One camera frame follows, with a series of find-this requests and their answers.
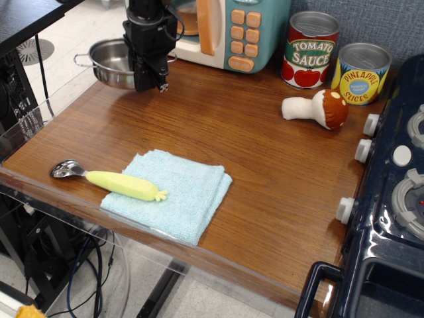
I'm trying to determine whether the small stainless steel pot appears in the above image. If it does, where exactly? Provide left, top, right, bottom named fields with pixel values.
left=73, top=38, right=178, bottom=90

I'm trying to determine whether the black cable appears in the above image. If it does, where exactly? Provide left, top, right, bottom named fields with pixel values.
left=46, top=231, right=115, bottom=318

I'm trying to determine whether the black side table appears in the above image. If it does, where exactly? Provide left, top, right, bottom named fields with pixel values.
left=1, top=0, right=82, bottom=56

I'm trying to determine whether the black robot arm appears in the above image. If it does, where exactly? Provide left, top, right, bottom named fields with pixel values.
left=123, top=1, right=179, bottom=93

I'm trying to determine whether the white stove knob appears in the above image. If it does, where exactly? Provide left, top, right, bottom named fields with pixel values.
left=354, top=139, right=372, bottom=164
left=363, top=114, right=380, bottom=137
left=336, top=197, right=355, bottom=225

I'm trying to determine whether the light blue folded cloth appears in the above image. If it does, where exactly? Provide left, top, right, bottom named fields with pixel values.
left=101, top=150, right=233, bottom=245

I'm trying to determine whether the blue cable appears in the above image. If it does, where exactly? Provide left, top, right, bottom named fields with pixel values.
left=66, top=231, right=103, bottom=318

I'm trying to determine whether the pineapple slices can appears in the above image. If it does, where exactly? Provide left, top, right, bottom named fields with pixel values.
left=331, top=42, right=392, bottom=105

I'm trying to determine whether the dark blue toy stove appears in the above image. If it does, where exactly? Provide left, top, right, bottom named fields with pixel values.
left=295, top=55, right=423, bottom=317

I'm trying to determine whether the yellow handled metal spoon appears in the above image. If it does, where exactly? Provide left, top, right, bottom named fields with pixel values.
left=50, top=159, right=168, bottom=202

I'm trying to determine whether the teal toy microwave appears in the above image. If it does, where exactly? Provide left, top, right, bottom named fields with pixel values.
left=172, top=0, right=291, bottom=74

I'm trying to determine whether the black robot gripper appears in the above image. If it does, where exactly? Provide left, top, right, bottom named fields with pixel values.
left=123, top=13, right=178, bottom=93

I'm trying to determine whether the tomato sauce can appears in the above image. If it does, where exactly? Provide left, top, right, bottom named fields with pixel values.
left=281, top=11, right=341, bottom=89

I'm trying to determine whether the plush brown mushroom toy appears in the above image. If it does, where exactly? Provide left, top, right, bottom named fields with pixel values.
left=282, top=89, right=348, bottom=131

